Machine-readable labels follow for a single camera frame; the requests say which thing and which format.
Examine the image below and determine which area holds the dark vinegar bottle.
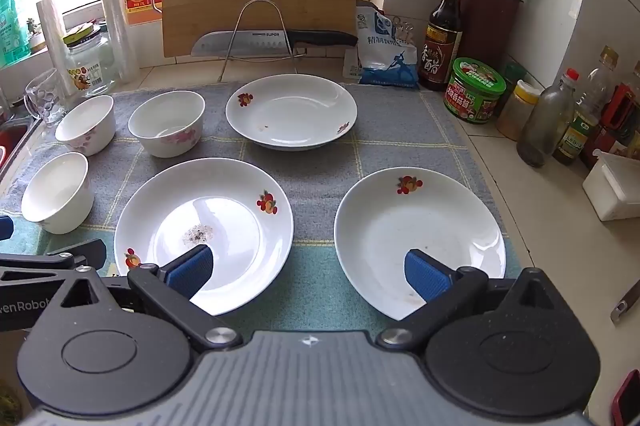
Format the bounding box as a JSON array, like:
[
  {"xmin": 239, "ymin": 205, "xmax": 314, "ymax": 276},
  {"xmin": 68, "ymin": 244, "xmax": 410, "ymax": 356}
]
[{"xmin": 417, "ymin": 0, "xmax": 466, "ymax": 92}]

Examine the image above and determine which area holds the glass bottle with red cap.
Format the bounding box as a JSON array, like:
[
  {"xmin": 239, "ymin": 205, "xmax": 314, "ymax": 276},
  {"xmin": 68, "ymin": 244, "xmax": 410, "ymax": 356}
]
[{"xmin": 516, "ymin": 68, "xmax": 580, "ymax": 168}]

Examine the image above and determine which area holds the grey teal checked dish cloth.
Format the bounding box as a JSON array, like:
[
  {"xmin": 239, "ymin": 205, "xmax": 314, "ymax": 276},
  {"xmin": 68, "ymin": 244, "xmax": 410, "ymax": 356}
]
[{"xmin": 0, "ymin": 78, "xmax": 521, "ymax": 342}]

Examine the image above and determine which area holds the white plate with fruit print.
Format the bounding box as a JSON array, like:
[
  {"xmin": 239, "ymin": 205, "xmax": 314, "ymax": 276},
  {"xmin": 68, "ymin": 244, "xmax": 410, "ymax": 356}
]
[
  {"xmin": 225, "ymin": 74, "xmax": 359, "ymax": 152},
  {"xmin": 333, "ymin": 166, "xmax": 507, "ymax": 322},
  {"xmin": 114, "ymin": 157, "xmax": 295, "ymax": 318}
]

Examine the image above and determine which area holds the black handled kitchen knife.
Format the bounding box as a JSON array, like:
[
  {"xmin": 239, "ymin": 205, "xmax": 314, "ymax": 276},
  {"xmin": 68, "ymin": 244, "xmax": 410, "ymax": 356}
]
[{"xmin": 191, "ymin": 29, "xmax": 359, "ymax": 57}]

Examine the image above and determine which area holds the metal wire rack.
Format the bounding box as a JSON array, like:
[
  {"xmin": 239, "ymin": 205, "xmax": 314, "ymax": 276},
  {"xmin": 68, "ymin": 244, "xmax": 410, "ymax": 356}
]
[{"xmin": 218, "ymin": 0, "xmax": 307, "ymax": 83}]

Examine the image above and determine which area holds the green package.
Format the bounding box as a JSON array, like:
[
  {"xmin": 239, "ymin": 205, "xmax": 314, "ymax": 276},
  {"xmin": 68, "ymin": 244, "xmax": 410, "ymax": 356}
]
[{"xmin": 0, "ymin": 0, "xmax": 28, "ymax": 68}]

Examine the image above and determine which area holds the red edged dark object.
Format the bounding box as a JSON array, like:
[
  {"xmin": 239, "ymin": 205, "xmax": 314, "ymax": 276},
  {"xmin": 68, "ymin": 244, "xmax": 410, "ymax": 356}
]
[{"xmin": 611, "ymin": 368, "xmax": 640, "ymax": 426}]

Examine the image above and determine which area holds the metal sink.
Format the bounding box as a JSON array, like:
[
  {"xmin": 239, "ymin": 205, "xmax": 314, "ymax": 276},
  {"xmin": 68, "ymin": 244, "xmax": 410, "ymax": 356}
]
[{"xmin": 0, "ymin": 106, "xmax": 43, "ymax": 202}]

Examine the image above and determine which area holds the small green lid jar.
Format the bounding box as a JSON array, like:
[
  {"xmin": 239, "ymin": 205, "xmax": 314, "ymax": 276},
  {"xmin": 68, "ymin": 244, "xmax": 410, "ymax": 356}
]
[{"xmin": 502, "ymin": 63, "xmax": 527, "ymax": 107}]

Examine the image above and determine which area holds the white plastic container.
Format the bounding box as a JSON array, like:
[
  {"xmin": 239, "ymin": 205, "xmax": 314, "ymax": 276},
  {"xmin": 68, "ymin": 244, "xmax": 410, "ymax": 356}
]
[{"xmin": 582, "ymin": 151, "xmax": 640, "ymax": 222}]

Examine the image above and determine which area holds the white bowl with pink flowers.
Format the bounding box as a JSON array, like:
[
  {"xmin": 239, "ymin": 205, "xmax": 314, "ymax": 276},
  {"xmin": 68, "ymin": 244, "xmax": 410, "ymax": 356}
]
[
  {"xmin": 128, "ymin": 91, "xmax": 206, "ymax": 158},
  {"xmin": 21, "ymin": 152, "xmax": 95, "ymax": 235},
  {"xmin": 55, "ymin": 95, "xmax": 117, "ymax": 157}
]

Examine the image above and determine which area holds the green lidded sauce jar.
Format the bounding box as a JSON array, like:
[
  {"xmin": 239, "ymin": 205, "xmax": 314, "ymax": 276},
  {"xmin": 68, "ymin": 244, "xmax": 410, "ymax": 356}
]
[{"xmin": 444, "ymin": 57, "xmax": 507, "ymax": 127}]

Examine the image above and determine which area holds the clear bottle with green label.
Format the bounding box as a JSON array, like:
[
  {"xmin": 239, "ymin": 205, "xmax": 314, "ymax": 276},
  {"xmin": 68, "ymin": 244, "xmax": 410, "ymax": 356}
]
[{"xmin": 552, "ymin": 46, "xmax": 621, "ymax": 166}]

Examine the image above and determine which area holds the clear glass mug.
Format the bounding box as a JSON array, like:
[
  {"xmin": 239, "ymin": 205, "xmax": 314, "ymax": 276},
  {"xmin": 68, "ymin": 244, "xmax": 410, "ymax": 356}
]
[{"xmin": 22, "ymin": 68, "xmax": 68, "ymax": 127}]

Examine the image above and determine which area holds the white blue salt bag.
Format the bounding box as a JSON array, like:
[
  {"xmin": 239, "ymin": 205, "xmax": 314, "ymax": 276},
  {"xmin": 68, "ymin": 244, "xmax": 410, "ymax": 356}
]
[{"xmin": 344, "ymin": 6, "xmax": 420, "ymax": 89}]

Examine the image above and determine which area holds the dark bottle with red label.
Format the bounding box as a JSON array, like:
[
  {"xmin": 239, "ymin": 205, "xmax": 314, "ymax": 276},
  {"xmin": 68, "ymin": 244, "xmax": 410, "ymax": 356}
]
[{"xmin": 592, "ymin": 81, "xmax": 640, "ymax": 157}]

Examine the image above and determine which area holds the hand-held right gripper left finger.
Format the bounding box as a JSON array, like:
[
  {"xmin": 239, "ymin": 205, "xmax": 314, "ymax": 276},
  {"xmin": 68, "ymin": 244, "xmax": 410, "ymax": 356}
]
[{"xmin": 60, "ymin": 244, "xmax": 243, "ymax": 354}]

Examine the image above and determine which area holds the glass jar with lid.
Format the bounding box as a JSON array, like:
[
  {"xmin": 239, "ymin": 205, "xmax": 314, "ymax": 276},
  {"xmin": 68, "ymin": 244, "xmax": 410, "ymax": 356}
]
[{"xmin": 62, "ymin": 23, "xmax": 118, "ymax": 98}]

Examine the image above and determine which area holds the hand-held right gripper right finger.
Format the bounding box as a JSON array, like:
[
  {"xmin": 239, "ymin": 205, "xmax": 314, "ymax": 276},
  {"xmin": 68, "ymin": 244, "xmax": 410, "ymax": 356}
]
[{"xmin": 377, "ymin": 248, "xmax": 556, "ymax": 352}]

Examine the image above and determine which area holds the metal utensil handle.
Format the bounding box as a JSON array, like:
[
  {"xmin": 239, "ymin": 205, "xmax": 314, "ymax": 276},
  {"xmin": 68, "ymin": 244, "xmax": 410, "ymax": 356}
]
[{"xmin": 610, "ymin": 278, "xmax": 640, "ymax": 322}]

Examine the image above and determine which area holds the maroon knife block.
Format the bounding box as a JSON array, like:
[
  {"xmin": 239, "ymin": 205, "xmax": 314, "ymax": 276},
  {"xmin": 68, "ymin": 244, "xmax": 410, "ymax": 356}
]
[{"xmin": 459, "ymin": 0, "xmax": 523, "ymax": 79}]

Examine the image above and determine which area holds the yellow lid spice jar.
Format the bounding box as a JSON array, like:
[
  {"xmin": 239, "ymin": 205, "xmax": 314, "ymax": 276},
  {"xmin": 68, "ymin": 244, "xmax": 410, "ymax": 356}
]
[{"xmin": 496, "ymin": 80, "xmax": 542, "ymax": 142}]

